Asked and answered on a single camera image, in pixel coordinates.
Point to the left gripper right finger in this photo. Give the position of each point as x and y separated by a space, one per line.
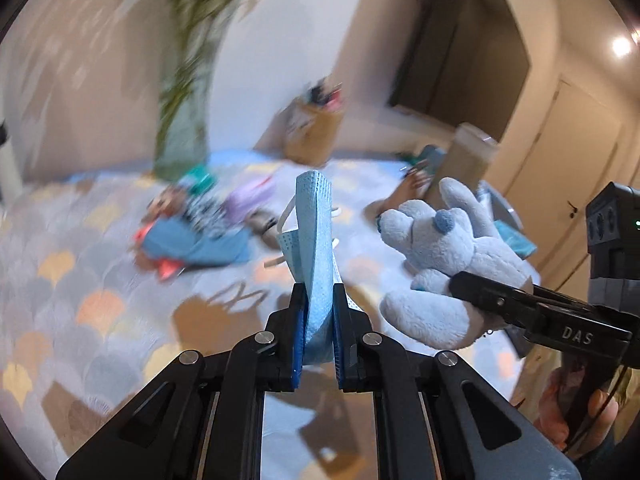
435 417

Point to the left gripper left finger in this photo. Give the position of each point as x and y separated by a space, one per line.
201 416

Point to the red soft object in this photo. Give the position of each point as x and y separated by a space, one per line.
165 268

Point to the grey blue plush keychain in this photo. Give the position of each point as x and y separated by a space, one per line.
437 245

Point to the blue fabric pouch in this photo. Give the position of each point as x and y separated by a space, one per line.
173 238

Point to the light blue surgical mask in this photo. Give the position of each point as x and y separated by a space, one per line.
304 235

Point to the checkered scrunchie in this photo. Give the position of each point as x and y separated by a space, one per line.
206 214

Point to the purple wet wipes pack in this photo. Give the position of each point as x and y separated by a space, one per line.
247 198

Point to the curly beige plush toy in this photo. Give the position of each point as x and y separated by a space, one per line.
170 202

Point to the person's right hand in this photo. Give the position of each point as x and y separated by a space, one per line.
551 423

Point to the patterned table cloth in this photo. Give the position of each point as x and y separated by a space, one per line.
85 324

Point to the beige thermos bottle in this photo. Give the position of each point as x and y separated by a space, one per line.
467 160

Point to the cardboard pen holder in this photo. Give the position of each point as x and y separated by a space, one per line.
311 133

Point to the glass vase with stems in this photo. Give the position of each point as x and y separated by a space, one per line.
195 32

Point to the beige mini bag keychain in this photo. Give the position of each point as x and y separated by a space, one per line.
408 196

